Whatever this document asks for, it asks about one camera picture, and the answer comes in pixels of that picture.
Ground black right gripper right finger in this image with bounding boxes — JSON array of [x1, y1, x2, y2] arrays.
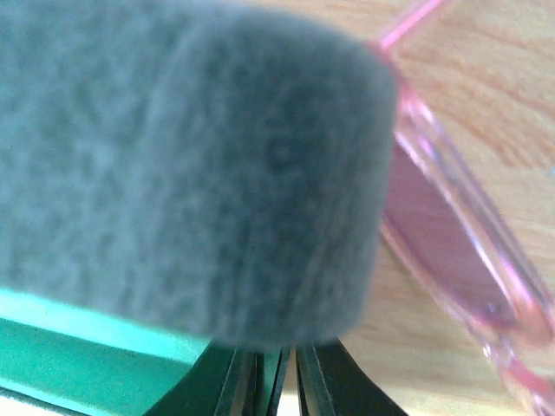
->
[[296, 341, 407, 416]]

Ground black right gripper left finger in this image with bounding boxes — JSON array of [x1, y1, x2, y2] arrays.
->
[[140, 340, 291, 416]]

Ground pink sunglasses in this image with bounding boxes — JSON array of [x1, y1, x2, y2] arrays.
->
[[378, 1, 554, 415]]

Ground grey-green glasses case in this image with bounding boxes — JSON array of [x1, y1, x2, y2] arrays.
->
[[0, 0, 398, 416]]

